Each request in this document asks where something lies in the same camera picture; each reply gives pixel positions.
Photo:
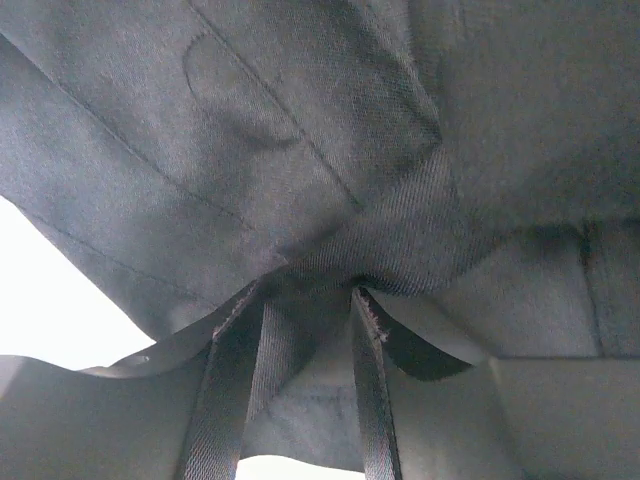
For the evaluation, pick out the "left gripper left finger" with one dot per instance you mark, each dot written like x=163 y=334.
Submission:
x=175 y=410

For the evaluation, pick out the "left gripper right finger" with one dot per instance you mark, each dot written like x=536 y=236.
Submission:
x=424 y=414

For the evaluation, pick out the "black pleated skirt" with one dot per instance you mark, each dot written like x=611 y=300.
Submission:
x=473 y=165

